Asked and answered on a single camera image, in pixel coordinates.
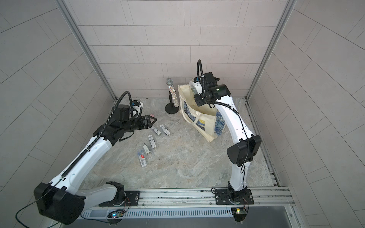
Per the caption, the clear compass case far left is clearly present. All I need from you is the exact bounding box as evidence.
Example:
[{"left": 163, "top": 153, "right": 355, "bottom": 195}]
[{"left": 151, "top": 126, "right": 162, "bottom": 135}]

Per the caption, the clear compass case far right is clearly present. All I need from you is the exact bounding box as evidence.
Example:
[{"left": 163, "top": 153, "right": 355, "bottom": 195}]
[{"left": 160, "top": 124, "right": 171, "bottom": 136}]

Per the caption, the canvas bag starry night print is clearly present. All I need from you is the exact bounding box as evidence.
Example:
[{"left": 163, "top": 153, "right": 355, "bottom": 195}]
[{"left": 178, "top": 85, "right": 226, "bottom": 142}]

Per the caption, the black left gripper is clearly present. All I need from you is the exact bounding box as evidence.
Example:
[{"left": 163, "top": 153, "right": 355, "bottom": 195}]
[{"left": 121, "top": 114, "right": 157, "bottom": 134}]

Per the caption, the clear compass case middle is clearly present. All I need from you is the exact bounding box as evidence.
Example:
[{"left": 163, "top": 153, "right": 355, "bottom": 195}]
[{"left": 148, "top": 135, "right": 157, "bottom": 149}]

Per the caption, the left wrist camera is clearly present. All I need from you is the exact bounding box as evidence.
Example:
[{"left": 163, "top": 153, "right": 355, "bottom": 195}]
[{"left": 132, "top": 100, "right": 143, "bottom": 116}]

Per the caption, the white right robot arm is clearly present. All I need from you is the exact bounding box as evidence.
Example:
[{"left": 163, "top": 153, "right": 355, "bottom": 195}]
[{"left": 189, "top": 81, "right": 261, "bottom": 196}]

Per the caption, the clear compass case small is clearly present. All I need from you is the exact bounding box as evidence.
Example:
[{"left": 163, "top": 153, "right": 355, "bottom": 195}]
[{"left": 143, "top": 144, "right": 151, "bottom": 154}]

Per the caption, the clear case blue compass red label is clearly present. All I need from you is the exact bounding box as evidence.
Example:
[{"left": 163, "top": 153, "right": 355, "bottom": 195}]
[{"left": 137, "top": 151, "right": 147, "bottom": 168}]

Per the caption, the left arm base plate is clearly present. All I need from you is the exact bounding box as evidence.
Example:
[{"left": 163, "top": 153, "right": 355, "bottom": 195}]
[{"left": 98, "top": 191, "right": 141, "bottom": 207}]

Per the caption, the rhinestone microphone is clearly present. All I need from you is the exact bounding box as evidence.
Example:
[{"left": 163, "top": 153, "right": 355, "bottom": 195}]
[{"left": 166, "top": 78, "right": 179, "bottom": 107}]

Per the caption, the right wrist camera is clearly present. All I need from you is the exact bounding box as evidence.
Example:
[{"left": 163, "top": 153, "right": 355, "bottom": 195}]
[{"left": 189, "top": 81, "right": 202, "bottom": 95}]

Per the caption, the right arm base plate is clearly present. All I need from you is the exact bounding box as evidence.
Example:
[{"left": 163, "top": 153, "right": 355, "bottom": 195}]
[{"left": 211, "top": 188, "right": 254, "bottom": 205}]

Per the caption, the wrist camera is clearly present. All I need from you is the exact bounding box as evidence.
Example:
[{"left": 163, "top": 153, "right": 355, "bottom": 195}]
[
  {"left": 189, "top": 81, "right": 202, "bottom": 95},
  {"left": 132, "top": 100, "right": 143, "bottom": 116}
]

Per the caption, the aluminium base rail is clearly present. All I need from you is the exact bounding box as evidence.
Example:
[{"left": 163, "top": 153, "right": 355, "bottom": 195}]
[{"left": 76, "top": 187, "right": 296, "bottom": 224}]

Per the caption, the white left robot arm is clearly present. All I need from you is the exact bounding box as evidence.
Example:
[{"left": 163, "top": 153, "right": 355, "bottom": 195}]
[{"left": 34, "top": 91, "right": 157, "bottom": 225}]

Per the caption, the black microphone stand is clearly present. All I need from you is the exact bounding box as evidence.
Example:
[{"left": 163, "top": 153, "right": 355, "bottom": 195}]
[{"left": 165, "top": 92, "right": 179, "bottom": 114}]

